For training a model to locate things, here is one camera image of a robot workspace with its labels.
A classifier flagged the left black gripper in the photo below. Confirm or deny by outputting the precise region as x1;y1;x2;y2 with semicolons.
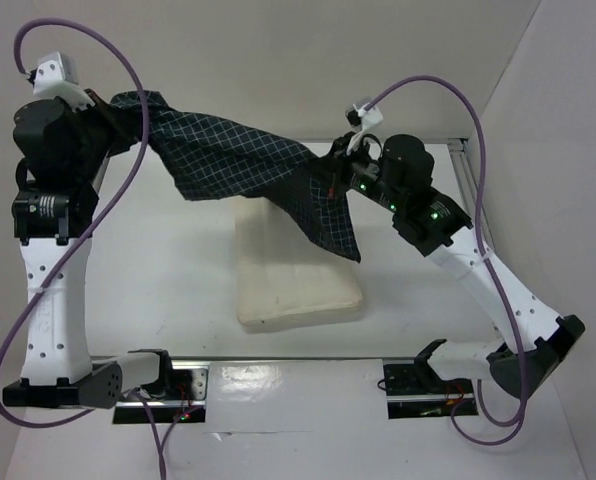
64;88;138;181

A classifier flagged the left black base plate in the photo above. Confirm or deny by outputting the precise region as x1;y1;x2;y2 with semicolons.
112;355;211;426

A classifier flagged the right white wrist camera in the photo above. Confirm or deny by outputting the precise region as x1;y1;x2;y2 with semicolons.
345;98;384;155

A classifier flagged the cream white pillow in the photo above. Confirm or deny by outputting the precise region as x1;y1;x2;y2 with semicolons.
232;197;364;332

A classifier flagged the dark blue checkered pillowcase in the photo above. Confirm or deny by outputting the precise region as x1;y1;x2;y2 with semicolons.
108;88;362;264

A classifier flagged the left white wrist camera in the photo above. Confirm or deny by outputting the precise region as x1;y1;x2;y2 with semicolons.
31;52;94;111

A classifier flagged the purple cable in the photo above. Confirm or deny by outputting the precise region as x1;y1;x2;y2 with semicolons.
0;18;171;480
361;75;528;445

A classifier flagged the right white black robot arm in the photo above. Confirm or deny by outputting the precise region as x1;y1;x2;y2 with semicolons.
323;133;585;399

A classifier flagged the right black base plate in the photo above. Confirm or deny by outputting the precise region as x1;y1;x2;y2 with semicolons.
376;360;479;420

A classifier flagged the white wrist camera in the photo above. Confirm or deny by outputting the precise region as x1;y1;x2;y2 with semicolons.
345;98;384;155
31;52;94;111

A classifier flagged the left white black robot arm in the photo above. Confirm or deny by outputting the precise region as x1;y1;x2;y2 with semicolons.
0;90;176;409

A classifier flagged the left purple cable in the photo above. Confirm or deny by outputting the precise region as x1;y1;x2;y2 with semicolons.
0;18;171;480

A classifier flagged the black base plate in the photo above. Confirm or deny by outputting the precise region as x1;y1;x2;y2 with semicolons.
112;355;211;426
376;360;479;420

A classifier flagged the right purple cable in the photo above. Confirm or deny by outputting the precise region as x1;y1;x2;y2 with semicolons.
361;75;528;445

